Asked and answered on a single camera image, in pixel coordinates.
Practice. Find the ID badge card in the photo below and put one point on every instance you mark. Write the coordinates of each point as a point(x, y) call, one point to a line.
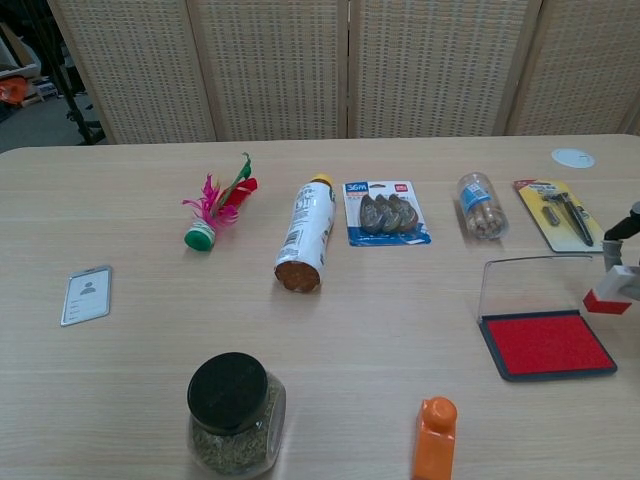
point(86, 296)

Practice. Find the clear plastic jar with sticks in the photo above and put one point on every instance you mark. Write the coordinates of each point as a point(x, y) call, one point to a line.
point(482, 210)

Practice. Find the white stamp with red base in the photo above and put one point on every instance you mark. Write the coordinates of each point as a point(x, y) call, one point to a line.
point(607, 301)

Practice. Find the razor in yellow blister pack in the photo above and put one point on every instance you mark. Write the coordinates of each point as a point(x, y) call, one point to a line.
point(565, 220)

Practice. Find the pink green feather shuttlecock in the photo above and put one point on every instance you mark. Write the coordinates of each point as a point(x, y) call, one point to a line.
point(200, 237)

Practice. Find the blue correction tape blister pack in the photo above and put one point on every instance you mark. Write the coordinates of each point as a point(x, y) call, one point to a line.
point(385, 215)

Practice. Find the black tripod stand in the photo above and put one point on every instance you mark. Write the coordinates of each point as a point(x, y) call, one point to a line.
point(82, 125)

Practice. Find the glass jar with black lid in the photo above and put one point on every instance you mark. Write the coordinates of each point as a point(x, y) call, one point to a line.
point(227, 390)

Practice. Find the orange object in background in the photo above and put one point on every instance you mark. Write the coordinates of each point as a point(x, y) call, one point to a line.
point(11, 91)

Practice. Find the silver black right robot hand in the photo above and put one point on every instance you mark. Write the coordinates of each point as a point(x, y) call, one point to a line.
point(622, 227)

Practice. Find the red ink pad clear lid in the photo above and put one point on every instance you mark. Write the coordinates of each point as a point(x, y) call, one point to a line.
point(550, 345)

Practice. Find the white bottle with yellow cap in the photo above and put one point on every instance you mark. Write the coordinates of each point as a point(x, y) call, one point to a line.
point(305, 230)

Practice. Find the wooden woven folding screen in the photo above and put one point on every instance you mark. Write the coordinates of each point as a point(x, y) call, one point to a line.
point(275, 65)

